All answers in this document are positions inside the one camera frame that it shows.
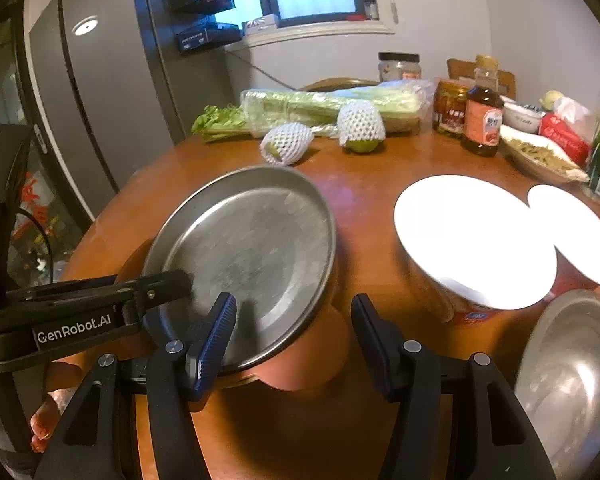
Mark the dark fridge side rack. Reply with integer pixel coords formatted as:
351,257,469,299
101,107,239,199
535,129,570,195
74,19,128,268
167,0,236,14

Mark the person's left hand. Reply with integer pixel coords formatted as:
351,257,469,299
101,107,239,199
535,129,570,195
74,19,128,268
30,360,83,453

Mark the metal plate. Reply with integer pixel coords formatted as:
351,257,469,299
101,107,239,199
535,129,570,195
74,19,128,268
141,165,337,371

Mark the chili sauce jar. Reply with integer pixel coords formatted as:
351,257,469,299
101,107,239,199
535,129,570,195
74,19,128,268
432,79,470,136

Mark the celery in plastic bag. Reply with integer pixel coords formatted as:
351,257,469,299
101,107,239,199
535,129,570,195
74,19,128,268
191,82,431,143

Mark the clear jar with dark lid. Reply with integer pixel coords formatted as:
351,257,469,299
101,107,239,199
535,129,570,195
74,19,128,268
378,52,422,83

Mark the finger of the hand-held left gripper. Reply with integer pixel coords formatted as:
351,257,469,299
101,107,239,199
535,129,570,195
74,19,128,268
100,269,193,331

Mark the grey refrigerator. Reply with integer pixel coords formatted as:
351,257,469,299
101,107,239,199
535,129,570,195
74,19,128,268
22,0,231,221

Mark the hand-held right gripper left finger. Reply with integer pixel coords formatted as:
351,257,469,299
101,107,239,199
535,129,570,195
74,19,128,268
32,291,238,480

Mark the black wall cable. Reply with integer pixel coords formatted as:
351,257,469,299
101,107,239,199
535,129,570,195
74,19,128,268
225,50,301,91

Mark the pink plate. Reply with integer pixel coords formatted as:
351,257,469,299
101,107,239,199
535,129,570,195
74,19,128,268
115,240,351,392

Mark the green fruit in foam net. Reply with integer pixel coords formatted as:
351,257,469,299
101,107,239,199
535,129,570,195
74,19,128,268
260,122,315,167
336,100,387,153

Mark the large steel bowl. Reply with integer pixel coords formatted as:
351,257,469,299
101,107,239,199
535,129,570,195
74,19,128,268
514,288,600,480

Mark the white-lidded instant noodle bowl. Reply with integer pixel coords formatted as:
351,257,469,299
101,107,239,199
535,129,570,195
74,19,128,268
527,184,600,301
394,175,561,328

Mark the white ceramic bowl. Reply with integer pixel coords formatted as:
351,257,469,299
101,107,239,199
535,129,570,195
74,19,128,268
500,100,548,135

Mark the red tissue pack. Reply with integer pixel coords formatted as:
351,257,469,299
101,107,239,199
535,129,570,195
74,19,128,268
539,96,593,163

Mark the white dish of food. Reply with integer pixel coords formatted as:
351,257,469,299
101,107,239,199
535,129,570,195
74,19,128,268
500,125,590,184

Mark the white box on windowsill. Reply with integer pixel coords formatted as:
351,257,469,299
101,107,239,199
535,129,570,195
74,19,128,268
242,14,281,36

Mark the dark sauce bottle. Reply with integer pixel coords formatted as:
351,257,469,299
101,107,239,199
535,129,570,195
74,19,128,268
461,55,505,157

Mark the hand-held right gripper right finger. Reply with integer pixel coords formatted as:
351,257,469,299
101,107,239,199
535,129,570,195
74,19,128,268
350,293,558,480

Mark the curved-back wooden chair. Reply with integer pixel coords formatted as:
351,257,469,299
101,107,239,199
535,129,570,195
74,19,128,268
300,77,381,92

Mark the black box on windowsill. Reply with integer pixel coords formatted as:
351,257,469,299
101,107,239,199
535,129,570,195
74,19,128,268
175,22,243,54

